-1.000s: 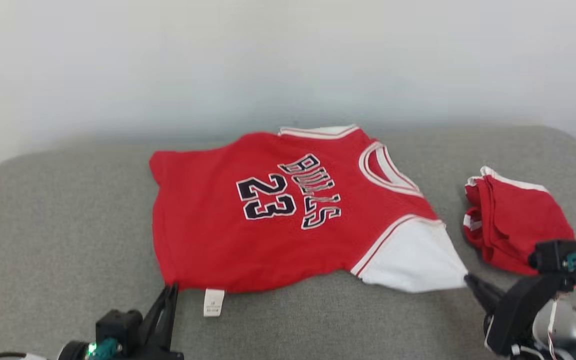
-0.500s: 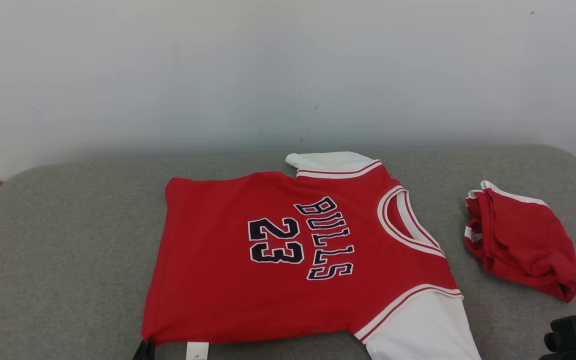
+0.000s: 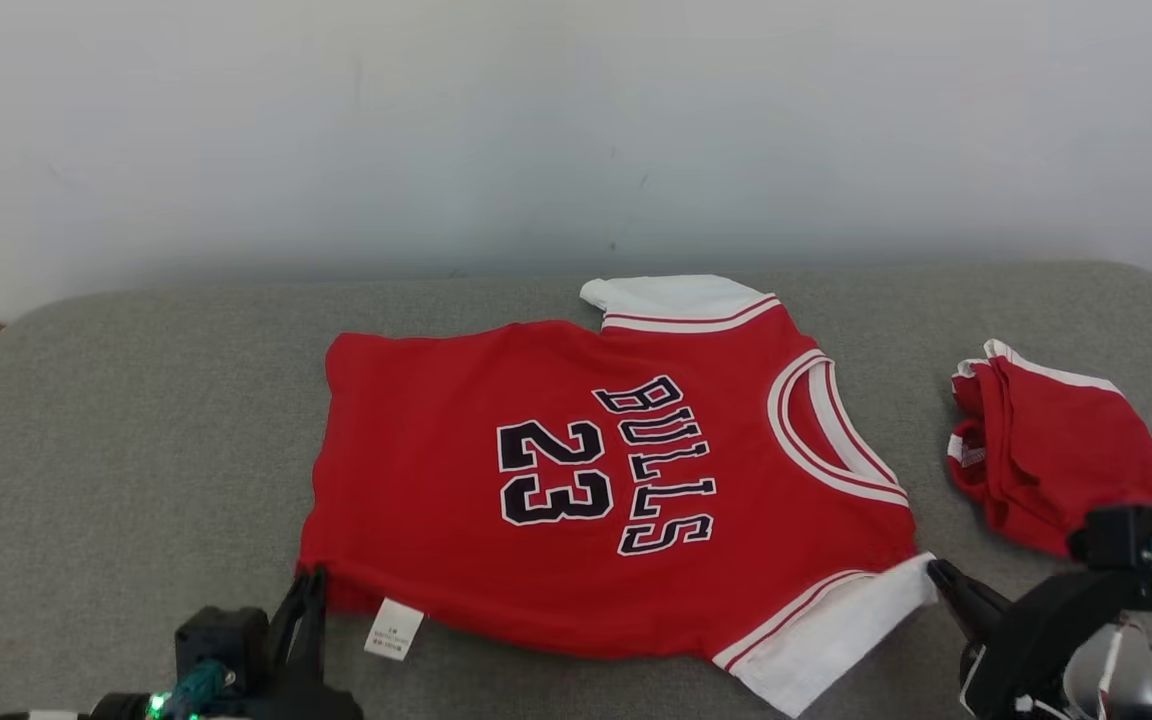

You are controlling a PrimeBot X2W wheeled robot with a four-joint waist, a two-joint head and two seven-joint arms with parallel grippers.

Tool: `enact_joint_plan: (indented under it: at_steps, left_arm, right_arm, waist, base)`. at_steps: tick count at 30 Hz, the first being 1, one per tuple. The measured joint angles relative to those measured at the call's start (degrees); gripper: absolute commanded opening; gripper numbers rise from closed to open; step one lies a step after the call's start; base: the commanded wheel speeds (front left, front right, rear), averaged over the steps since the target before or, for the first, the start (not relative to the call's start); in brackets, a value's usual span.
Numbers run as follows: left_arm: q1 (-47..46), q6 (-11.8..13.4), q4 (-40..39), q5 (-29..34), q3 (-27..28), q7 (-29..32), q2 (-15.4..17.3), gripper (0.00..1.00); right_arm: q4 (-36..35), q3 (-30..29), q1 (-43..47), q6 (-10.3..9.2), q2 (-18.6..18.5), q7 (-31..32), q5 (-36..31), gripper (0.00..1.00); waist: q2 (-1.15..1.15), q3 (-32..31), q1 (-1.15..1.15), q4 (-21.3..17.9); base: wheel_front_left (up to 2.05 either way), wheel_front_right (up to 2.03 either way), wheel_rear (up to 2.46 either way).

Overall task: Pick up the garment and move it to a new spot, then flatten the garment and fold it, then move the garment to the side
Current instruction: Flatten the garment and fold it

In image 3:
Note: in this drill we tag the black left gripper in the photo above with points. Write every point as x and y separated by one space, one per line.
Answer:
296 705

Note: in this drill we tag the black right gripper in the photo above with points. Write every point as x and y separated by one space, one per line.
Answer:
1036 640

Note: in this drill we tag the red shorts with white trim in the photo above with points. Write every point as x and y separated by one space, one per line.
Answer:
1066 450

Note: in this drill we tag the red Bulls basketball jersey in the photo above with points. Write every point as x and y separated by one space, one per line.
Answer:
436 450

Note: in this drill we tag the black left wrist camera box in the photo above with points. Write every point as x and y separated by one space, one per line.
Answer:
221 640

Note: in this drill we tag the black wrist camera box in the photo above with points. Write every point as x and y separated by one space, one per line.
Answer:
1121 535
221 640

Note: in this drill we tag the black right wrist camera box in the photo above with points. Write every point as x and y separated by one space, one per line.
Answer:
1121 535

